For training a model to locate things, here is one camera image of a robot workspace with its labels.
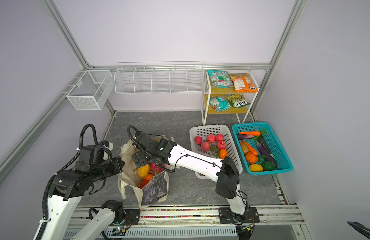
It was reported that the pink dragon fruit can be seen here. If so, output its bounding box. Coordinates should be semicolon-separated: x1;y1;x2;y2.
150;163;164;176

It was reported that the yellow bell pepper vegetable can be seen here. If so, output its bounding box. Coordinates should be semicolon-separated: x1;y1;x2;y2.
137;164;150;179

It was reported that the orange fruit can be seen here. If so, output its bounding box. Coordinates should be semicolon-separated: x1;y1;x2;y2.
144;174;155;181

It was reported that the red tomato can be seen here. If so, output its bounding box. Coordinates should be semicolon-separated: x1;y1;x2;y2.
139;179;150;189

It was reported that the cream canvas tote bag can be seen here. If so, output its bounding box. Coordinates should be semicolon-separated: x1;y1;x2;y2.
118;140;170;209

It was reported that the orange pumpkin vegetable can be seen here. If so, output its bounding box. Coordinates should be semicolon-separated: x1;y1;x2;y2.
245;152;258;164

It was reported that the orange snack bag top shelf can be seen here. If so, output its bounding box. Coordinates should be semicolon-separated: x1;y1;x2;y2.
230;75;258;93

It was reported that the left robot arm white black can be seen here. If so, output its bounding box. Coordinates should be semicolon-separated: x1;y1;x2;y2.
34;124;125;240

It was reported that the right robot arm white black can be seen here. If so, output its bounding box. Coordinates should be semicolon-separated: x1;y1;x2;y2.
127;125;260;226

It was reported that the teal snack bag lower shelf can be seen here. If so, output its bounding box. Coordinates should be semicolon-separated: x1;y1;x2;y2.
209;96;231;112

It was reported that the teal snack bag shelf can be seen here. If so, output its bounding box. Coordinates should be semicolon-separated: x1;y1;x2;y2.
209;96;231;112
207;70;234;88

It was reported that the teal snack bag top shelf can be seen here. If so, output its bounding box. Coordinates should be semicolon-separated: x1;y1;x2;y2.
207;70;234;88

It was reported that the green snack bag lower shelf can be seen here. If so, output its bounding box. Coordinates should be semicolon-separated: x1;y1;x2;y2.
225;94;250;109

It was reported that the red apple back left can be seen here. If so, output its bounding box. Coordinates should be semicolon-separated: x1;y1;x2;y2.
194;136;203;145

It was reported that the red apple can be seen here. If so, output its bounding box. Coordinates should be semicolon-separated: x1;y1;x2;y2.
194;136;203;145
215;134;224;142
206;134;216;144
201;142;210;152
216;141;227;150

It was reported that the red apple front left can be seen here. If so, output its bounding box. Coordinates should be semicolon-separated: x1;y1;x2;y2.
201;142;210;152

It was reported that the red apple front middle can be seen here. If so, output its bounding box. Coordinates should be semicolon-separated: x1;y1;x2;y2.
206;134;216;144

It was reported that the white plastic fruit basket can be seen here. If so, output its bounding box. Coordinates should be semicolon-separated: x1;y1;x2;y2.
189;125;243;174

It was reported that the red apple back right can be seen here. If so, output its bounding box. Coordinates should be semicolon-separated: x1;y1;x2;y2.
215;134;224;142

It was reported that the red apple centre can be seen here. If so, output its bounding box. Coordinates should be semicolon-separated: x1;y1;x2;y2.
216;141;227;150

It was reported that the small orange tangerine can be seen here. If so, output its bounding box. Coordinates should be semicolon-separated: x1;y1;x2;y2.
219;149;227;160

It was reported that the white mesh box basket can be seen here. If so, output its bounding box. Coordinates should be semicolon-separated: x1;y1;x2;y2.
67;70;115;111

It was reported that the brown potato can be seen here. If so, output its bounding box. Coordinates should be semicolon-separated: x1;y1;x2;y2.
240;142;250;155

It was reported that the white two-tier wooden shelf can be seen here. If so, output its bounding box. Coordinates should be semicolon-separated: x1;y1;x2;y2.
201;70;260;126

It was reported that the orange carrot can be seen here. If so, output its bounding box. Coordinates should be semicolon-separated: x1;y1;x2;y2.
239;129;267;136
242;141;258;156

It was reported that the yellow corn vegetable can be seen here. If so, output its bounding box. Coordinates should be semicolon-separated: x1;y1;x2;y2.
249;164;264;173

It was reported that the dark green cucumber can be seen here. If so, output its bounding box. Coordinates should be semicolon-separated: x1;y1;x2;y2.
257;136;272;155

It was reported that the purple eggplant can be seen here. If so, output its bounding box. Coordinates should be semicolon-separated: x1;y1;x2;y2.
236;134;278;168

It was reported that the green avocado vegetable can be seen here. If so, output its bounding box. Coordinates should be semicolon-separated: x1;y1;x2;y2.
262;161;276;172

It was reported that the teal plastic vegetable basket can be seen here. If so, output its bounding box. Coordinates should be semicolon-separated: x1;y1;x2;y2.
232;122;294;175

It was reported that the black tripod leg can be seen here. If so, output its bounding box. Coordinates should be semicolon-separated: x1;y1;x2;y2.
347;221;370;240

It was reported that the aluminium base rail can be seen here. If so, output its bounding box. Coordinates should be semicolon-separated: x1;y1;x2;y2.
64;205;305;240

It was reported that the white wire wall basket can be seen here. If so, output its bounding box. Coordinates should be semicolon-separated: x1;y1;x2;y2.
114;62;205;94

